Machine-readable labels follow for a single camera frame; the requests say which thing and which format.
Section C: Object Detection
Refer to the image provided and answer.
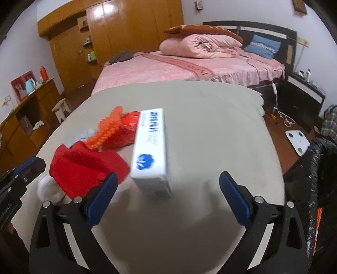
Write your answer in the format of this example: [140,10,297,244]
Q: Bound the white box with blue print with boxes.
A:
[131,108,173,199]

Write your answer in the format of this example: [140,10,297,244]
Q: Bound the small pale wooden stool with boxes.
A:
[52,98,71,123]

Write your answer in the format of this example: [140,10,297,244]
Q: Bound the bed with dark headboard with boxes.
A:
[91,21,297,108]

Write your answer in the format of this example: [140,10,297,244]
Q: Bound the white tissue wad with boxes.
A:
[37,176,66,204]

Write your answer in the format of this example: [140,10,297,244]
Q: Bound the pink folded quilt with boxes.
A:
[160,34,243,59]

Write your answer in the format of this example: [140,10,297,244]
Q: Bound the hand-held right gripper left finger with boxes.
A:
[28,172,119,274]

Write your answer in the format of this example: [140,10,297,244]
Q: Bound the large blue pillow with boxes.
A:
[244,34,282,60]

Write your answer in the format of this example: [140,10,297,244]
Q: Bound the brown lattice wall lamp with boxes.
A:
[293,0,307,14]

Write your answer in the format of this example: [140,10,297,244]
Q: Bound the white floor cables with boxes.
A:
[276,105,295,126]

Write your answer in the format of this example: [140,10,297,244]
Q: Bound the wooden wardrobe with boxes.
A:
[37,0,184,91]

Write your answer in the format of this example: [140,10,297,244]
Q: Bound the red plastic bag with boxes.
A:
[105,111,141,148]

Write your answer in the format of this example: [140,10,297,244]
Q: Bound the black and white nightstand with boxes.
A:
[282,72,326,122]

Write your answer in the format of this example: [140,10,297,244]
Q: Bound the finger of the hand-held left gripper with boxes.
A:
[11,156,37,176]
[8,158,47,195]

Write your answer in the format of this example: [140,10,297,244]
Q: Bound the plaid cloth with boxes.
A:
[320,105,337,137]

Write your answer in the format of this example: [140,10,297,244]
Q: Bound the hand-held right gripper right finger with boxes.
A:
[219,171,309,274]

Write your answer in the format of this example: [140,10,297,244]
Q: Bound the small orange foam net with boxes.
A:
[86,105,124,150]

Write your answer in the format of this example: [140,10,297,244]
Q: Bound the bin with black liner bag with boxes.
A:
[284,137,337,264]

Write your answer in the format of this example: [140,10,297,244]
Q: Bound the red cloth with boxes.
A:
[49,141,131,201]

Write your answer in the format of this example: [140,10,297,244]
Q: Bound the beige tablecloth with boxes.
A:
[12,80,286,274]

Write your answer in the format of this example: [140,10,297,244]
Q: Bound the white bathroom scale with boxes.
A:
[286,129,311,158]

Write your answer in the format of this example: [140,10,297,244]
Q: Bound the wooden desk cabinet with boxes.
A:
[0,78,62,169]

